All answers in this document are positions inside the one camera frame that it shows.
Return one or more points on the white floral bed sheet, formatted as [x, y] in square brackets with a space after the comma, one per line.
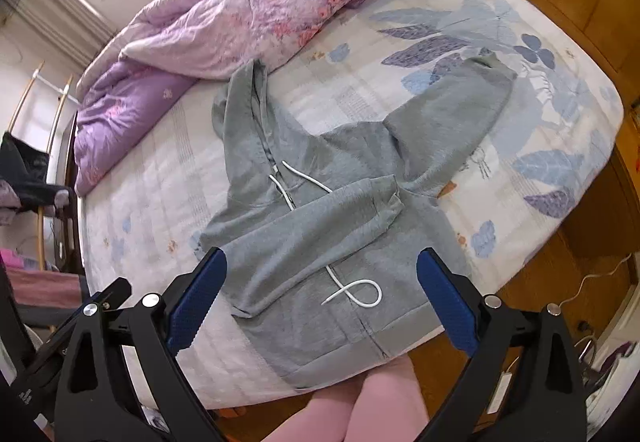
[350, 81]

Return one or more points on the wooden clothes rack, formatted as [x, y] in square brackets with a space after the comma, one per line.
[25, 95]

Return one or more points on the white purple cloth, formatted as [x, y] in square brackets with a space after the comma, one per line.
[617, 357]

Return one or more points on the dark red cloth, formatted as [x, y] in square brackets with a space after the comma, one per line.
[50, 289]

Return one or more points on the person's pink pants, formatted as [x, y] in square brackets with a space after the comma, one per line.
[385, 412]

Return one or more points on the grey zip hoodie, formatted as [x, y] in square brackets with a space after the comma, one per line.
[310, 232]

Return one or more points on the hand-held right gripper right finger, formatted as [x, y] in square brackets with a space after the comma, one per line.
[445, 302]

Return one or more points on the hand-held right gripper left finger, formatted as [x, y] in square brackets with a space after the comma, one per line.
[200, 298]

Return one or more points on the purple floral quilt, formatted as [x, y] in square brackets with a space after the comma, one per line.
[225, 21]

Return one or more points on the beige curtain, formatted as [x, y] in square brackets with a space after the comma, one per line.
[50, 6]

